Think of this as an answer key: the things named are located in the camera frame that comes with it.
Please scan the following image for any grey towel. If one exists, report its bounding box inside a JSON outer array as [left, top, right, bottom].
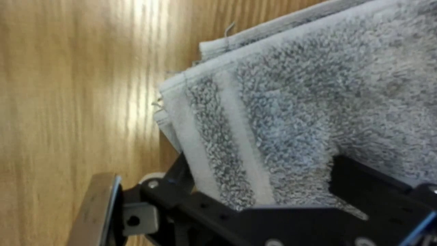
[[152, 0, 437, 222]]

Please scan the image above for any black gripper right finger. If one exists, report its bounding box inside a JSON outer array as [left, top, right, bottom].
[[330, 155, 437, 245]]

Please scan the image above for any blue cable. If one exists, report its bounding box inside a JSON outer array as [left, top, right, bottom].
[[401, 211, 437, 246]]

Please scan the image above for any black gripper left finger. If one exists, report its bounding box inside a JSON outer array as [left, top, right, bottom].
[[67, 155, 216, 246]]

